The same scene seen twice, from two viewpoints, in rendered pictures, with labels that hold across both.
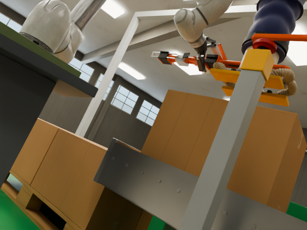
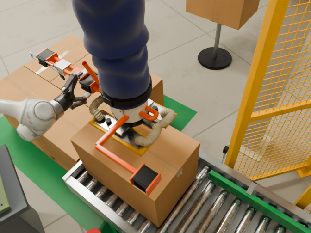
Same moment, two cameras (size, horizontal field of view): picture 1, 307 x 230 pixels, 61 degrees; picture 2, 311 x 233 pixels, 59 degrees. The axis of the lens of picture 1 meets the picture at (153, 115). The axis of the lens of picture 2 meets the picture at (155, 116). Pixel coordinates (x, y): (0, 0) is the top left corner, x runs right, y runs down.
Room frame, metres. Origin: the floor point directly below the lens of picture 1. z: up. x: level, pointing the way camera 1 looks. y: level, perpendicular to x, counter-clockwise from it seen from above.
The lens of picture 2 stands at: (0.40, -0.53, 2.20)
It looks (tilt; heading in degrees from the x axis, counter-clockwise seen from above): 51 degrees down; 2
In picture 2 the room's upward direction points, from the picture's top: 5 degrees counter-clockwise
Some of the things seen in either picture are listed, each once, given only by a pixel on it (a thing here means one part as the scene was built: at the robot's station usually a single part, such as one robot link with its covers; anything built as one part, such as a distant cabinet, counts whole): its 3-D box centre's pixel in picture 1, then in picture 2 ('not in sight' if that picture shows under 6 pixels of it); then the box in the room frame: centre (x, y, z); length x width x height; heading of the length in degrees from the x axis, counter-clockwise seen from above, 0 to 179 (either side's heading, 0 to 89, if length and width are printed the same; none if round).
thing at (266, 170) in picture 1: (221, 154); (137, 159); (1.24, -0.37, 0.75); 0.60 x 0.40 x 0.40; 50
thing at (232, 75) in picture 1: (246, 75); (119, 129); (1.18, -0.33, 1.14); 0.34 x 0.10 x 0.05; 51
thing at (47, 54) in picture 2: (166, 58); (48, 57); (1.64, 0.07, 1.24); 0.08 x 0.07 x 0.05; 51
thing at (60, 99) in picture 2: (201, 46); (65, 100); (1.30, -0.09, 1.24); 0.09 x 0.07 x 0.08; 141
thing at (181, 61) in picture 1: (182, 60); (63, 67); (1.55, -0.03, 1.24); 0.07 x 0.07 x 0.04; 51
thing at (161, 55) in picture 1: (169, 54); (46, 65); (1.57, 0.06, 1.24); 0.31 x 0.03 x 0.05; 51
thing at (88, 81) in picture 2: (214, 62); (91, 82); (1.42, -0.20, 1.24); 0.10 x 0.08 x 0.06; 141
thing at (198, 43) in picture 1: (195, 38); (54, 109); (1.25, -0.04, 1.24); 0.09 x 0.06 x 0.09; 51
